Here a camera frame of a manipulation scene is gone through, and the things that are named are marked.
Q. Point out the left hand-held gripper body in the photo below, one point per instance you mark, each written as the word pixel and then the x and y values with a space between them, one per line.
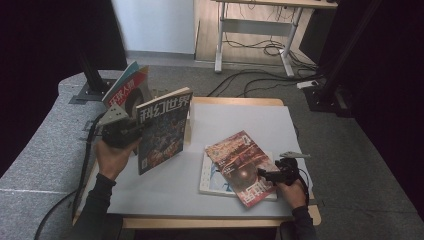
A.
pixel 120 133

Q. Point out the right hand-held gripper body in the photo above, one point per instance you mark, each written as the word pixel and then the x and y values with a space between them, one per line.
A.
pixel 288 170

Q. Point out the dark blue lava-pattern magazine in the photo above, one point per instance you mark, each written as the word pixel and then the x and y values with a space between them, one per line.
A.
pixel 163 133

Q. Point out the red-brown cover magazine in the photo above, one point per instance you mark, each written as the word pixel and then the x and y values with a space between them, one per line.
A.
pixel 236 160

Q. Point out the grey portrait magazine red banner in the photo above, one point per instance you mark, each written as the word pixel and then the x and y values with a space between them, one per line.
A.
pixel 128 88

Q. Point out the person's right hand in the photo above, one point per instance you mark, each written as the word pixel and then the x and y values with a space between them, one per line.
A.
pixel 295 195

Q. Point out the person's left hand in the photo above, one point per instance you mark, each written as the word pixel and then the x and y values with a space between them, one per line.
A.
pixel 111 160

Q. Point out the black metal stand square base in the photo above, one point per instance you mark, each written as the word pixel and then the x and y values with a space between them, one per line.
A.
pixel 90 88

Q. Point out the person's right leg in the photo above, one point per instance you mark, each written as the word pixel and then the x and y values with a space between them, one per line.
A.
pixel 288 232

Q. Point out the black slanted metal stand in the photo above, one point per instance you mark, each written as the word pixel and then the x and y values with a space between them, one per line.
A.
pixel 328 96

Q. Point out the white power strip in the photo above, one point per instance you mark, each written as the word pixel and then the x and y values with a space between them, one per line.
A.
pixel 307 84

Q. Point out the black curtain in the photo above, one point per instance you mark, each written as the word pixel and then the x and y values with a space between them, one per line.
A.
pixel 33 66
pixel 400 100

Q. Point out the white-legged desk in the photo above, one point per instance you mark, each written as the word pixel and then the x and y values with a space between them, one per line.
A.
pixel 256 27

